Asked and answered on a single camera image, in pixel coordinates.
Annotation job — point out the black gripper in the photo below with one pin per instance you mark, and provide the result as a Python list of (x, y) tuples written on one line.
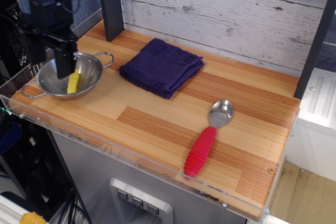
[(48, 25)]

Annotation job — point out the yellow ridged stick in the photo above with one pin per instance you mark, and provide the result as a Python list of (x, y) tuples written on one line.
[(73, 82)]

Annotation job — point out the steel bowl with wire handles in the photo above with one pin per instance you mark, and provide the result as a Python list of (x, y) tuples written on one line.
[(90, 71)]

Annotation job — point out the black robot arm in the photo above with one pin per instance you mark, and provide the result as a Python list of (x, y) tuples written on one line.
[(48, 25)]

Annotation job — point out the folded purple cloth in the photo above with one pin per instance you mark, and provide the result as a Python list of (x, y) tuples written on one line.
[(161, 68)]

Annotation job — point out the clear acrylic table guard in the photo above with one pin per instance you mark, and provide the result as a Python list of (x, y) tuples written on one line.
[(155, 135)]

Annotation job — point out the grey cabinet with button panel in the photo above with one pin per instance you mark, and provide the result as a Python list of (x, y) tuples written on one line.
[(91, 172)]

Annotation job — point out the yellow object at bottom edge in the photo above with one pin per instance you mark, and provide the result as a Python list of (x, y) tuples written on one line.
[(32, 218)]

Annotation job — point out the white ribbed box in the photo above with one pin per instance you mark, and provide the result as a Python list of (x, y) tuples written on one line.
[(311, 144)]

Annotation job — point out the black crate with cables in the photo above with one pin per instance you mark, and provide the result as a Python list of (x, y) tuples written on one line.
[(13, 56)]

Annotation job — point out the dark grey left post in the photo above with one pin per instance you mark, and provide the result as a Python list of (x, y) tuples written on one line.
[(112, 18)]

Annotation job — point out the dark grey post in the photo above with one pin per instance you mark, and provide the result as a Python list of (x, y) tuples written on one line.
[(112, 18), (320, 35)]

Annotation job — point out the spoon with red ribbed handle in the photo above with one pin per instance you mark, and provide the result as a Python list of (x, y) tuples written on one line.
[(219, 115)]

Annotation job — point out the dark grey right post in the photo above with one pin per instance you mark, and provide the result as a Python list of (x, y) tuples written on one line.
[(320, 35)]

